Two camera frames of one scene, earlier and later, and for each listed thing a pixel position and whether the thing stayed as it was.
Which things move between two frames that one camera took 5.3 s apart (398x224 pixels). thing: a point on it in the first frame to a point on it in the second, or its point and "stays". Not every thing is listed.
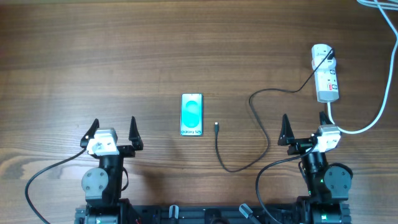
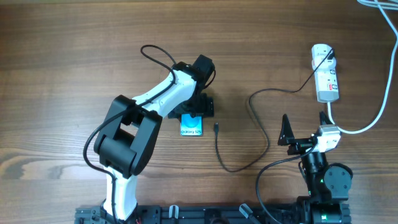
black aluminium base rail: (312, 213) stays
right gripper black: (286, 138) stays
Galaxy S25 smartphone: (191, 114) stays
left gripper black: (127, 151) to (205, 106)
